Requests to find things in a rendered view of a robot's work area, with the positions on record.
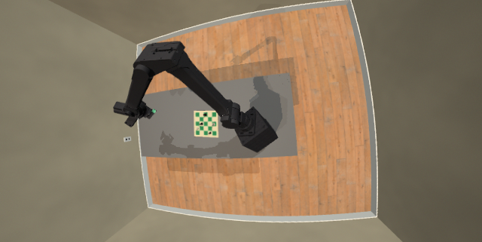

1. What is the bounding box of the green and cream chessboard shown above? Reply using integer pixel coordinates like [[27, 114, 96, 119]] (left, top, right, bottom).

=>
[[194, 111, 218, 137]]

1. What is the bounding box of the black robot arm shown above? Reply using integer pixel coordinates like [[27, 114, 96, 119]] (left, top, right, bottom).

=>
[[113, 41, 256, 136]]

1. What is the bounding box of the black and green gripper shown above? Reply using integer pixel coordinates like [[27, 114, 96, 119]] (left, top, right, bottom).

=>
[[139, 101, 156, 119]]

